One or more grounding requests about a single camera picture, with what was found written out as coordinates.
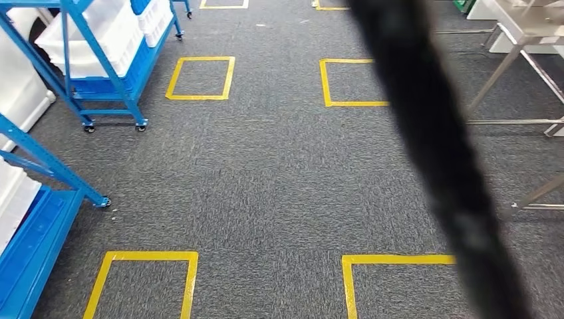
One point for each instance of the blue metal shelf rack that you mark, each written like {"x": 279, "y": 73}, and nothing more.
{"x": 39, "y": 246}
{"x": 108, "y": 112}

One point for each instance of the yellow floor tape square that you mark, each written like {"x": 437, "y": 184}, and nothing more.
{"x": 150, "y": 256}
{"x": 396, "y": 259}

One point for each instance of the white plastic crate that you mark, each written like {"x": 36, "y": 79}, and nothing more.
{"x": 13, "y": 207}
{"x": 156, "y": 22}
{"x": 119, "y": 35}

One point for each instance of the blue plastic crate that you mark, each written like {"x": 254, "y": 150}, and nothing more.
{"x": 139, "y": 5}
{"x": 88, "y": 84}

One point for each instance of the green plastic crate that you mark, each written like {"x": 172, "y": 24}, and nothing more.
{"x": 462, "y": 5}

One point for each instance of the steel table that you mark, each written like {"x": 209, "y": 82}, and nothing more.
{"x": 528, "y": 26}

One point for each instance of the white cabinet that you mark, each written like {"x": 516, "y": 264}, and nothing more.
{"x": 542, "y": 47}

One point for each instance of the steel table frame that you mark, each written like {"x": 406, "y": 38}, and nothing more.
{"x": 462, "y": 31}

